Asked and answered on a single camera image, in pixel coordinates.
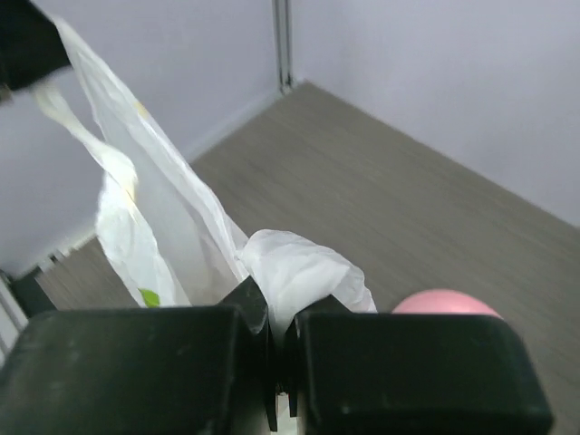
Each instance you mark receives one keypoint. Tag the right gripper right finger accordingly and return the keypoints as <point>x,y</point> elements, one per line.
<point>348,373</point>

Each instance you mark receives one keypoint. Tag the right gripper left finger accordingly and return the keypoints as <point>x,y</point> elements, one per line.
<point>189,370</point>

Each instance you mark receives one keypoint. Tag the white plastic bag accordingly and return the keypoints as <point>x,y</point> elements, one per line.
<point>163,230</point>

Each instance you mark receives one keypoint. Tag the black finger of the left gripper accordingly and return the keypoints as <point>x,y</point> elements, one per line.
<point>31,47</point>

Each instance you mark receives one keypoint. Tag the pink plate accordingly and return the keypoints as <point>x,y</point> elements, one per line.
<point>443,301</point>

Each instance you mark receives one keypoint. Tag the aluminium corner profile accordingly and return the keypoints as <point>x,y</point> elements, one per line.
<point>283,45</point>

